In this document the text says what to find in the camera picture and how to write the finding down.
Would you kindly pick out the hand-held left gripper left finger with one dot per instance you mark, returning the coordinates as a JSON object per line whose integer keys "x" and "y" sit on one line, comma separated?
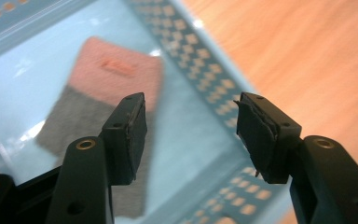
{"x": 124, "y": 146}

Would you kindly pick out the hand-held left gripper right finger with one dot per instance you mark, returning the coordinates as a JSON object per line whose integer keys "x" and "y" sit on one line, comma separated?
{"x": 267, "y": 143}

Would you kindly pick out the light blue perforated plastic basket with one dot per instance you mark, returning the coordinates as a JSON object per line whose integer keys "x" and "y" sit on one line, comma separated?
{"x": 189, "y": 130}

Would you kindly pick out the two-tone sock with pink cuff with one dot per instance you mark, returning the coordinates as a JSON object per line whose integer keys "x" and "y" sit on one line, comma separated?
{"x": 115, "y": 68}

